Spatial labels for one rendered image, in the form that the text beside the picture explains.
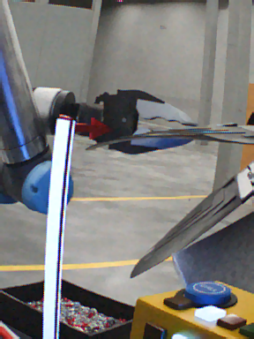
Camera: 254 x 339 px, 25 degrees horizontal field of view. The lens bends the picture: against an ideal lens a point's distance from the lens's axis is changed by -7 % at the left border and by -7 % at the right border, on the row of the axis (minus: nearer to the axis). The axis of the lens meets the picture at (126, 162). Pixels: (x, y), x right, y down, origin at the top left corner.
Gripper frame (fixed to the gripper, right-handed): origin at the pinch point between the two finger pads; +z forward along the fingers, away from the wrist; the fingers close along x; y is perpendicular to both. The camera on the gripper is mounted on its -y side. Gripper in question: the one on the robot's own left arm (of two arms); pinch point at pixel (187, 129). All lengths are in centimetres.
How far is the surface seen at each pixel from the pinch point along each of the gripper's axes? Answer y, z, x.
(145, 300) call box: -40.8, 5.0, 15.4
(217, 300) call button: -40.3, 10.8, 14.7
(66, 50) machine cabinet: 602, -252, -108
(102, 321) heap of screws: 2.4, -8.6, 32.5
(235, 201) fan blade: 10.2, 8.3, 9.7
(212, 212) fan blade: 12.6, 4.5, 12.1
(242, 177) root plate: 15.6, 8.7, 5.8
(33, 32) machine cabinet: 558, -288, -125
